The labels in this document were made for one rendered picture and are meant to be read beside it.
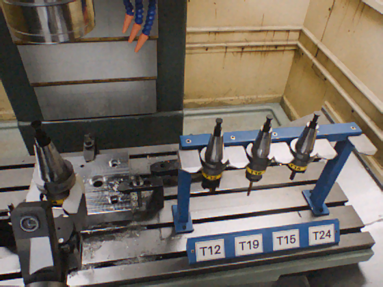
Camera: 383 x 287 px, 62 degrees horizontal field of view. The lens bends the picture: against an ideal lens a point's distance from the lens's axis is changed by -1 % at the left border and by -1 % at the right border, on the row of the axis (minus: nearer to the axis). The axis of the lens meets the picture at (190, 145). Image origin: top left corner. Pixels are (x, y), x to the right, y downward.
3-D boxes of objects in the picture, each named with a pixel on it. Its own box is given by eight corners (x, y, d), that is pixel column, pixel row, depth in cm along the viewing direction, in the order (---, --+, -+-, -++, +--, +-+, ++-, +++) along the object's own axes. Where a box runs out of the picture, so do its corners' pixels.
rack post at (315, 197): (329, 214, 102) (368, 147, 82) (314, 216, 102) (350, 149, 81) (315, 190, 110) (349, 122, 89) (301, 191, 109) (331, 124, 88)
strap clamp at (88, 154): (98, 179, 108) (91, 147, 98) (88, 180, 108) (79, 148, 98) (99, 152, 118) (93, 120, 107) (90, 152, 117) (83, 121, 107)
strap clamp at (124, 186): (163, 207, 101) (163, 175, 91) (121, 212, 99) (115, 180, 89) (163, 199, 104) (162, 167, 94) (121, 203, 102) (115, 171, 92)
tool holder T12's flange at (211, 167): (220, 151, 78) (221, 143, 76) (230, 169, 74) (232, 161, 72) (195, 156, 76) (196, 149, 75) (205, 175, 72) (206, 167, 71)
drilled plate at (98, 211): (132, 219, 93) (130, 209, 90) (27, 231, 89) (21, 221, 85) (129, 162, 109) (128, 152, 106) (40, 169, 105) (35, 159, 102)
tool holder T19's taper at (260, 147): (264, 143, 77) (270, 121, 73) (273, 155, 74) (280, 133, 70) (247, 146, 76) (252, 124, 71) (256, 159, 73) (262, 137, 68)
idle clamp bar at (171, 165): (226, 173, 113) (228, 161, 109) (152, 186, 108) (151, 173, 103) (221, 163, 116) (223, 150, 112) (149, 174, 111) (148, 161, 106)
